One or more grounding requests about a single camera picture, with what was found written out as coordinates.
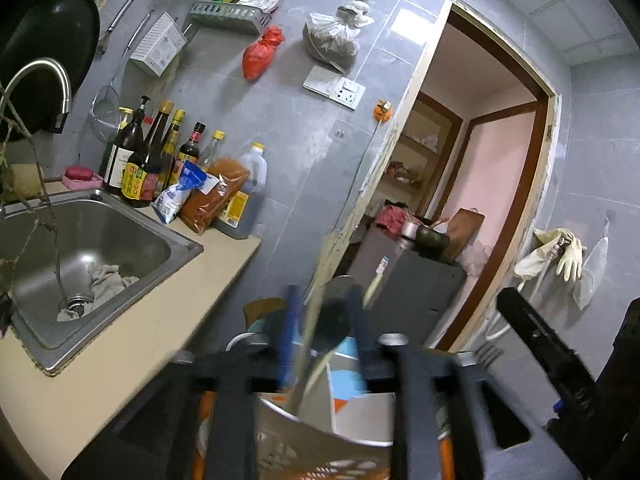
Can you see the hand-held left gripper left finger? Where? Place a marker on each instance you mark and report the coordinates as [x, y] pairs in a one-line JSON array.
[[290, 335]]

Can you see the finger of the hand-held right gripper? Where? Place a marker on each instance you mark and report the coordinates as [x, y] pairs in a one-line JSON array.
[[545, 345]]

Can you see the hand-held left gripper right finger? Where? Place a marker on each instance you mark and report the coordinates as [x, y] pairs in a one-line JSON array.
[[415, 410]]

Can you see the large silver spoon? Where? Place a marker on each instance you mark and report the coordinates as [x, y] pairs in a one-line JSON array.
[[335, 315]]

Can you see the silver fork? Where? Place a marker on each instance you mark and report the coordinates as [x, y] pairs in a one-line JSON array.
[[488, 354]]

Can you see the striped blanket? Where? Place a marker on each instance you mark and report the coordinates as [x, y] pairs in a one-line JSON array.
[[346, 385]]

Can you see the white mesh bag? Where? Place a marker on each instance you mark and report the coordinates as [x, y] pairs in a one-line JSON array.
[[592, 275]]

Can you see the cream rubber glove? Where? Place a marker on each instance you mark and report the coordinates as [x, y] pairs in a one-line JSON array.
[[532, 260], [572, 257]]

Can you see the grey cabinet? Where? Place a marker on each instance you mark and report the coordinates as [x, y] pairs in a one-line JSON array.
[[415, 290]]

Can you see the wooden cutting board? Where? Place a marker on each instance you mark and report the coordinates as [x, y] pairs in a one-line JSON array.
[[465, 235]]

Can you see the dark metal bowl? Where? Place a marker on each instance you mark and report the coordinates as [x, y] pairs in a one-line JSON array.
[[431, 241]]

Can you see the red cloth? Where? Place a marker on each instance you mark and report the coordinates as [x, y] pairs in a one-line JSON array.
[[391, 217]]

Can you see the brown spice bag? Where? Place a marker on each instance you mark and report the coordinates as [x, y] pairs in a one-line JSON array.
[[215, 195]]

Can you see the metal cup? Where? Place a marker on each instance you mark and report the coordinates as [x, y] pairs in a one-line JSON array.
[[410, 230]]

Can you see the dark oil jug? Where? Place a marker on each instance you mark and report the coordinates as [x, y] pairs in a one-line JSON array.
[[250, 175]]

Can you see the blue white bag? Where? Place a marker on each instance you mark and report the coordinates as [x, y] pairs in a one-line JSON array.
[[177, 195]]

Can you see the grey rag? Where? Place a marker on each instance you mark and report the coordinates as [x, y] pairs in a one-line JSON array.
[[107, 282]]

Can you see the clear bottle yellow cap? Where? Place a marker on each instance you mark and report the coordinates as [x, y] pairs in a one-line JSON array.
[[210, 152]]

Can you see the dark bottle red label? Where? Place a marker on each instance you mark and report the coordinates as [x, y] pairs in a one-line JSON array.
[[192, 147]]

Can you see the stainless steel sink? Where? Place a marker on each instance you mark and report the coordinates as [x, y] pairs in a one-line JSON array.
[[100, 230]]

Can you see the dark bottle yellow label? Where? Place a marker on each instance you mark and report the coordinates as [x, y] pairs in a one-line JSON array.
[[142, 175]]

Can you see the wooden shelf unit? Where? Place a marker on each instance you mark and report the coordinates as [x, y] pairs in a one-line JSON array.
[[420, 160]]

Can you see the dark bottle yellow cap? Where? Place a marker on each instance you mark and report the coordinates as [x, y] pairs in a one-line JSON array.
[[170, 150]]

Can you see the dark pump bottle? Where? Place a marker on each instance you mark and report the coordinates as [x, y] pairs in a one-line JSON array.
[[125, 155]]

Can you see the green bottle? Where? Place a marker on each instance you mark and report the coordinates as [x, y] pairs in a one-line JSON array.
[[111, 145]]

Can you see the pink soap dish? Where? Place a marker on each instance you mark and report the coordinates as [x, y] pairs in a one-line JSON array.
[[80, 175]]

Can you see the red plastic bag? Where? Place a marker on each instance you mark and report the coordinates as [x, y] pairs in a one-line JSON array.
[[261, 55]]

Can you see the metal mesh strainer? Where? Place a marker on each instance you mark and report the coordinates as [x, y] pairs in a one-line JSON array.
[[106, 110]]

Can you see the clear bag of dried goods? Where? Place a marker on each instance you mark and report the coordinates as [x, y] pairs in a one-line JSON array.
[[332, 40]]

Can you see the yellow sponge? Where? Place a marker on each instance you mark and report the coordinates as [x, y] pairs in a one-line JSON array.
[[25, 182]]

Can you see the white paper box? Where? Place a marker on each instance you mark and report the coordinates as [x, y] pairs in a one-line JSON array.
[[157, 45]]

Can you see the red snack packets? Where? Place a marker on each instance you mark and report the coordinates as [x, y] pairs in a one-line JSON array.
[[260, 1]]

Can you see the steel faucet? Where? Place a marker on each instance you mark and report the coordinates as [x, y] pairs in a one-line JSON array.
[[42, 67]]

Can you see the black wok pan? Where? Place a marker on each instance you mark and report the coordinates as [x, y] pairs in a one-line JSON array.
[[45, 45]]

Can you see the wooden door frame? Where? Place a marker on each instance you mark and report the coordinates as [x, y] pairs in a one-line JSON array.
[[520, 160]]

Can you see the orange wall hook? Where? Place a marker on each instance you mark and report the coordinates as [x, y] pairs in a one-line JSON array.
[[383, 111]]

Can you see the white wall socket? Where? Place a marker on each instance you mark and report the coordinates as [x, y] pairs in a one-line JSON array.
[[349, 94]]

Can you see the metal wall shelf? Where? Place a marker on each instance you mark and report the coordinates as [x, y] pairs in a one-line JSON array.
[[230, 17]]

